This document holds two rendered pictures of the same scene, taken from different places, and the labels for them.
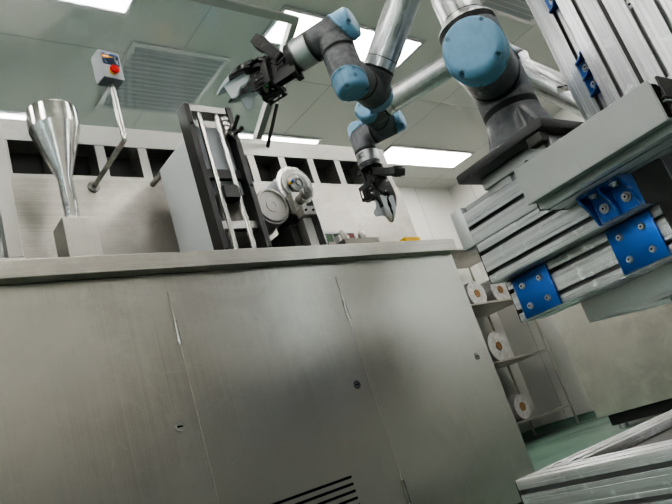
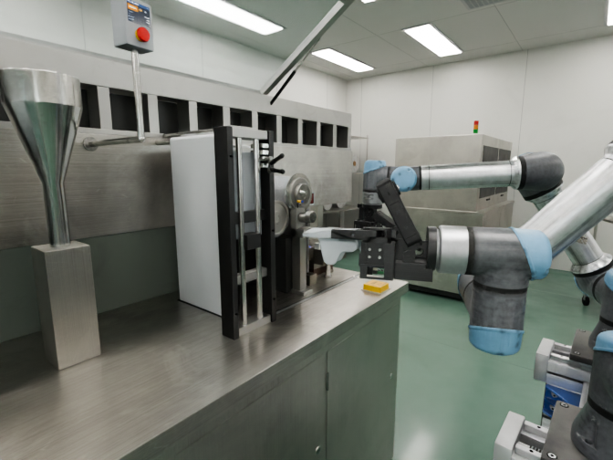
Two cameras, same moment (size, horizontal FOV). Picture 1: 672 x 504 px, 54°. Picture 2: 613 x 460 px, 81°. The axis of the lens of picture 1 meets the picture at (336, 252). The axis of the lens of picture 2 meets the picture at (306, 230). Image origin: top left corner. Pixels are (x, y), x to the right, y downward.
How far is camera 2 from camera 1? 126 cm
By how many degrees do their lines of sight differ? 28
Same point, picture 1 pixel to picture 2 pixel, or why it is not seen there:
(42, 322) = not seen: outside the picture
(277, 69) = (402, 256)
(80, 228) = (68, 264)
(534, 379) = (349, 214)
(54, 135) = (42, 128)
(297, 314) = (291, 408)
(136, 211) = (136, 174)
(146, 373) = not seen: outside the picture
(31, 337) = not seen: outside the picture
